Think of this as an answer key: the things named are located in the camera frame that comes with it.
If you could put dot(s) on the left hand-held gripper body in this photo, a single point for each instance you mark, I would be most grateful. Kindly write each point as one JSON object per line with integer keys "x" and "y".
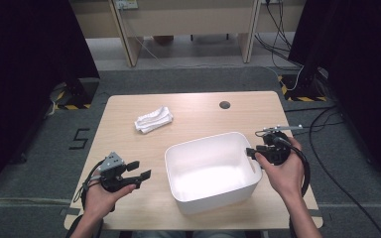
{"x": 112, "y": 178}

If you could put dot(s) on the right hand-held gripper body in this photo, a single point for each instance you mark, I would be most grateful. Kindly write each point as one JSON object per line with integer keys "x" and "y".
{"x": 276, "y": 152}

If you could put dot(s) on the white plastic bin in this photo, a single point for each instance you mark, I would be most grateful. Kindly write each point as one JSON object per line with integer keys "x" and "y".
{"x": 208, "y": 172}

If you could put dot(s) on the white cloth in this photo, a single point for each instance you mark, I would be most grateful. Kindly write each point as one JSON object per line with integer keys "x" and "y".
{"x": 153, "y": 119}

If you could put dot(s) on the person's left hand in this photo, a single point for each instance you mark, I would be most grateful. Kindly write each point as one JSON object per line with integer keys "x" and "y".
{"x": 99, "y": 201}

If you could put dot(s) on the person's right hand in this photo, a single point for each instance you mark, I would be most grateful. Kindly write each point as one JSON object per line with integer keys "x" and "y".
{"x": 287, "y": 177}

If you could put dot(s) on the grey tape strip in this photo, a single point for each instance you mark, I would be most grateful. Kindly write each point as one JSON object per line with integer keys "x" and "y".
{"x": 320, "y": 214}
{"x": 69, "y": 211}

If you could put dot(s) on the striped black stand base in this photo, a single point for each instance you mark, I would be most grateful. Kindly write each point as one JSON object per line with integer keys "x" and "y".
{"x": 79, "y": 94}
{"x": 301, "y": 89}

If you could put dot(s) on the dark curtain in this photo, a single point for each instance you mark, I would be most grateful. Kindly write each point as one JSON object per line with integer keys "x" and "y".
{"x": 363, "y": 66}
{"x": 20, "y": 82}

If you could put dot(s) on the beige desk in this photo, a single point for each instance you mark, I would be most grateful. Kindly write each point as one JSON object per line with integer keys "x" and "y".
{"x": 185, "y": 20}

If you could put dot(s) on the wall power outlet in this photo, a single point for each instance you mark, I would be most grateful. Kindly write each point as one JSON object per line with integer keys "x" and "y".
{"x": 126, "y": 4}

